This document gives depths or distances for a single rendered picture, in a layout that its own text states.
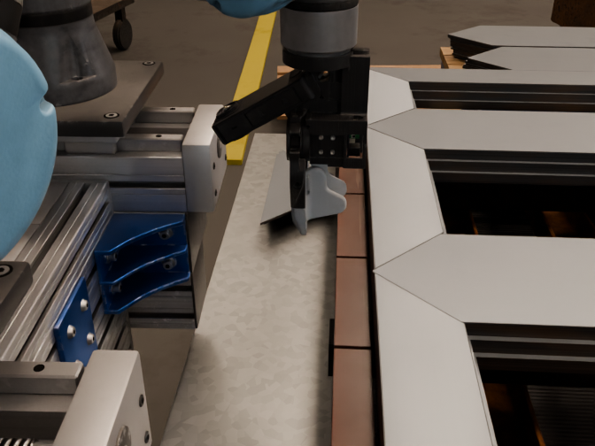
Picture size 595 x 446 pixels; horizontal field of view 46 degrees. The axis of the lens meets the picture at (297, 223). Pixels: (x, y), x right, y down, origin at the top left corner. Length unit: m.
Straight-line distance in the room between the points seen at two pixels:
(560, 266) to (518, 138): 0.39
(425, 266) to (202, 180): 0.28
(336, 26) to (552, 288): 0.38
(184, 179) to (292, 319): 0.31
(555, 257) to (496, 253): 0.07
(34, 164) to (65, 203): 0.51
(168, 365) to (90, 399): 1.55
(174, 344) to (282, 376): 1.17
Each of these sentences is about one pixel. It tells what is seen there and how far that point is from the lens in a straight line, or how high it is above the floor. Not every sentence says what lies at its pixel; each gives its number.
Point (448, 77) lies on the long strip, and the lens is 1.48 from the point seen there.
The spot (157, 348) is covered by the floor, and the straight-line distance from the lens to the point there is 2.09.
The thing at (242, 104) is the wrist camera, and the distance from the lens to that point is 0.73.
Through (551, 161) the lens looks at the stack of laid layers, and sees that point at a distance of 1.18.
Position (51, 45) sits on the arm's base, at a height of 1.10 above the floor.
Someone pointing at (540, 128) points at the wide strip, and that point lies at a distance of 1.26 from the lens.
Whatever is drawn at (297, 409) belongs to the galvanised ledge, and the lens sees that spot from 0.90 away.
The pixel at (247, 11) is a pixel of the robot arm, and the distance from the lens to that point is 0.55.
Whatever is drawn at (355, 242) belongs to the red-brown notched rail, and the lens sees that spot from 0.94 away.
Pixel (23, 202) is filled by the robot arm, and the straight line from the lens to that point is 0.31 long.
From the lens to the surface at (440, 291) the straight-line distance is 0.79.
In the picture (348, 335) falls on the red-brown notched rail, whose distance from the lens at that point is 0.78.
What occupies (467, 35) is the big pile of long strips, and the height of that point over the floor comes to 0.85.
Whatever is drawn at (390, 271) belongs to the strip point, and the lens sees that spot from 0.81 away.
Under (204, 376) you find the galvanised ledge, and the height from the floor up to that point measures 0.68.
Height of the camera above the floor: 1.31
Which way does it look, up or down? 30 degrees down
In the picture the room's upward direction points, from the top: straight up
